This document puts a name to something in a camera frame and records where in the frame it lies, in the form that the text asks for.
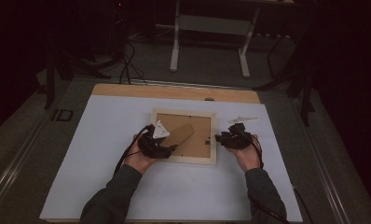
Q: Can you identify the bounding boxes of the black floor cables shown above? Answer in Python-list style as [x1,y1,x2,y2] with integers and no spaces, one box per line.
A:
[117,40,148,86]

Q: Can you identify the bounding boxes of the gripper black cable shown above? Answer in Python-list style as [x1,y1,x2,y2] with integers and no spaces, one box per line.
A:
[113,124,154,175]
[248,133,292,224]

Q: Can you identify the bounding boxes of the white table sheet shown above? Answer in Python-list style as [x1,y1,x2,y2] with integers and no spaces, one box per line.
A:
[38,94,304,223]

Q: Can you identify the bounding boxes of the person's right hand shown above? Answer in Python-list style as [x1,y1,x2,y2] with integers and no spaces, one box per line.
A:
[225,134,263,174]

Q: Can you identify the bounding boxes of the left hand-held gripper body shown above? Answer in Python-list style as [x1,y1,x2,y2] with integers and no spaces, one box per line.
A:
[138,119,172,160]

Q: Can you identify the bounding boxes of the white metal desk frame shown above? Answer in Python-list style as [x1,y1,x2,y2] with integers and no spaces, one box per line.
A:
[155,0,295,79]

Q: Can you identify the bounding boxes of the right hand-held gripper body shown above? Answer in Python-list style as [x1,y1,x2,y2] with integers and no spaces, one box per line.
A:
[225,116,259,150]

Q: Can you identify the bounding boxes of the metal rail strip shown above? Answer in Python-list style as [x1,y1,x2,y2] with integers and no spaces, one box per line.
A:
[129,78,254,91]

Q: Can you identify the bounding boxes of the dark equipment tower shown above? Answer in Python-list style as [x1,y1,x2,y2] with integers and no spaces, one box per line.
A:
[111,0,130,61]

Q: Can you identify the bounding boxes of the black stand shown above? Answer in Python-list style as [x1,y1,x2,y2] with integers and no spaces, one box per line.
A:
[253,31,317,127]
[43,46,113,110]

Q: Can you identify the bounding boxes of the black rectangular floor bracket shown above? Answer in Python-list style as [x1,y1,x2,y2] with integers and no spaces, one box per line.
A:
[50,108,75,123]

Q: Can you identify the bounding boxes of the person's left hand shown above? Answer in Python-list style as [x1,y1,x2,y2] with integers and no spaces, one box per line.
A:
[123,136,159,175]

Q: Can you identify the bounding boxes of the metal floor rail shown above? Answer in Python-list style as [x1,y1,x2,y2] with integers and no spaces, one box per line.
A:
[0,118,48,214]
[289,96,354,224]

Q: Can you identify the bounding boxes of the thin black cable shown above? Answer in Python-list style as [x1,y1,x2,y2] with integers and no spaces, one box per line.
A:
[291,182,314,224]

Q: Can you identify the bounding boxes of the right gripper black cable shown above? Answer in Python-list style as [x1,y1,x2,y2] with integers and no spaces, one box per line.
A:
[248,133,292,224]

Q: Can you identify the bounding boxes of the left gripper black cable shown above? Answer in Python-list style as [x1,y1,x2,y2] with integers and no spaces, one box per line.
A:
[113,124,154,175]

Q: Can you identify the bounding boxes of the wooden picture frame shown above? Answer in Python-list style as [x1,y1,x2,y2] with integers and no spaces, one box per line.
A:
[149,106,219,166]

